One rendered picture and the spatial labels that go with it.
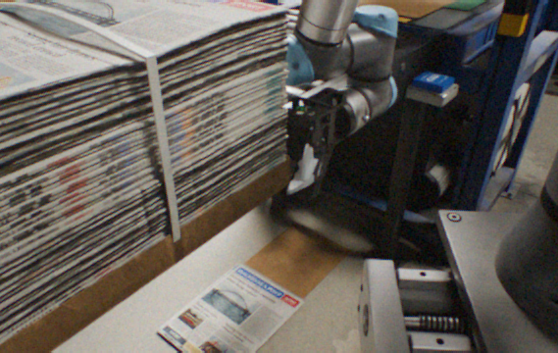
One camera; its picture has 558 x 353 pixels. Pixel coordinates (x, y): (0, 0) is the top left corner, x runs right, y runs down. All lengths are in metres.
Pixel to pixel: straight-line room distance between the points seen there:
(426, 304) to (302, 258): 1.15
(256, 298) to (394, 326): 1.06
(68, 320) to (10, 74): 0.21
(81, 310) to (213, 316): 1.05
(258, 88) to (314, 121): 0.16
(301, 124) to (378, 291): 0.27
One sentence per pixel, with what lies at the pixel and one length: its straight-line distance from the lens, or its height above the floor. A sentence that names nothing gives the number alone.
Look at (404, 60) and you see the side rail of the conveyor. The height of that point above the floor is 0.79.
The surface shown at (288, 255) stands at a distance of 1.67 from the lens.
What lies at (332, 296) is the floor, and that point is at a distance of 1.55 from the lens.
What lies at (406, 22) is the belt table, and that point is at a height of 0.80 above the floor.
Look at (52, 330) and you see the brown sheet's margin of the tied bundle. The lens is 0.44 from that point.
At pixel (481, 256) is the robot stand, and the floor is 0.82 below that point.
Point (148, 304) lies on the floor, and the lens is 1.57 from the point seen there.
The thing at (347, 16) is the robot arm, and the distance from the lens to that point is 0.65.
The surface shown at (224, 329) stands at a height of 0.01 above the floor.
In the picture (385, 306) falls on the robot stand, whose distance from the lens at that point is 0.50.
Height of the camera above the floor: 1.14
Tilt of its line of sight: 34 degrees down
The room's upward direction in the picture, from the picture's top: straight up
